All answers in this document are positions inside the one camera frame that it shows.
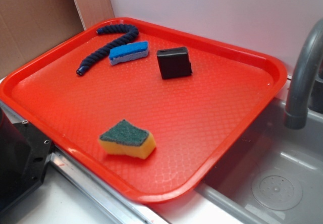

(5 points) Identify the black box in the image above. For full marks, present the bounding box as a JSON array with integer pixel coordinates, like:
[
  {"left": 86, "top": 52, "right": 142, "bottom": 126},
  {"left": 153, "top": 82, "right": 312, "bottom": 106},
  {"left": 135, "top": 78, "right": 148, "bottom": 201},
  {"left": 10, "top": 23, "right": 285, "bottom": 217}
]
[{"left": 156, "top": 47, "right": 192, "bottom": 80}]

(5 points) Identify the red plastic tray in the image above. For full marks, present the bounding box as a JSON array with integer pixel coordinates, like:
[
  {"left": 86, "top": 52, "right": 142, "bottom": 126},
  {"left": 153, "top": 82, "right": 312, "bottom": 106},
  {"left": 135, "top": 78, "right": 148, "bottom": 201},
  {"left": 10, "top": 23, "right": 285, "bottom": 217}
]
[{"left": 1, "top": 18, "right": 287, "bottom": 204}]

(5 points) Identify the yellow green scouring sponge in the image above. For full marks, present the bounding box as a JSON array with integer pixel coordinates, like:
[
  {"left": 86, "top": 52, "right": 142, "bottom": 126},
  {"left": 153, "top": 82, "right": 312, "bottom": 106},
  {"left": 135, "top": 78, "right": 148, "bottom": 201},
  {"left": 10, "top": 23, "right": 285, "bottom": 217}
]
[{"left": 98, "top": 120, "right": 156, "bottom": 159}]

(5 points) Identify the blue sponge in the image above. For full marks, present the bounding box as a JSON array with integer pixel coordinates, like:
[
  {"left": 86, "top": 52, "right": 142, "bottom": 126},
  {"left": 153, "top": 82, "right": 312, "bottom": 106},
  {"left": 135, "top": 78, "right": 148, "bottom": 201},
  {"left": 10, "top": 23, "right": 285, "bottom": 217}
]
[{"left": 109, "top": 41, "right": 149, "bottom": 66}]

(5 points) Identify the grey plastic sink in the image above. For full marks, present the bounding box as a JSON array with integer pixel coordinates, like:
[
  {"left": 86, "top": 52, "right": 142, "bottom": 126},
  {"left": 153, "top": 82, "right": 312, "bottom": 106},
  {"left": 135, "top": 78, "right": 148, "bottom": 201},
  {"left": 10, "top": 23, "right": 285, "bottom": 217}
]
[{"left": 196, "top": 99, "right": 322, "bottom": 223}]

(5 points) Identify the grey faucet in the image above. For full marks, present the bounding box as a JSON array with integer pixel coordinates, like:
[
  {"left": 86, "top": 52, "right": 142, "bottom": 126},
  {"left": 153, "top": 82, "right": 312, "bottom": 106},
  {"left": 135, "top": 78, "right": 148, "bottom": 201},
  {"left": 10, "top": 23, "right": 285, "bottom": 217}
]
[{"left": 284, "top": 19, "right": 322, "bottom": 130}]

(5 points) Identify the brown cardboard panel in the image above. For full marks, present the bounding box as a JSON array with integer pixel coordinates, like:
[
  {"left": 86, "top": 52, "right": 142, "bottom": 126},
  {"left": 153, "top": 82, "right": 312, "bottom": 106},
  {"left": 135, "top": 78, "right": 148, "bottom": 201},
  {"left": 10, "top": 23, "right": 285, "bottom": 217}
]
[{"left": 1, "top": 0, "right": 114, "bottom": 78}]

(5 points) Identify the dark blue rope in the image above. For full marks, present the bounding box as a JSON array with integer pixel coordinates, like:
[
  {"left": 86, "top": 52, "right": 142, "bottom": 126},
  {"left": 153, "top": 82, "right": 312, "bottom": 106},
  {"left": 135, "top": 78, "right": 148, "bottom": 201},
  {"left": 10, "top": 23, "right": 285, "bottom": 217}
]
[{"left": 76, "top": 24, "right": 140, "bottom": 77}]

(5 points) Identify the silver metal rail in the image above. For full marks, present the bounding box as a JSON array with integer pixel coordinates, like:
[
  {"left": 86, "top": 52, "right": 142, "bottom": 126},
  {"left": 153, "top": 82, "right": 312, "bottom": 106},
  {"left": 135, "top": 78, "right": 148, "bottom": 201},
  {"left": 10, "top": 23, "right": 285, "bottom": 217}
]
[{"left": 0, "top": 100, "right": 162, "bottom": 224}]

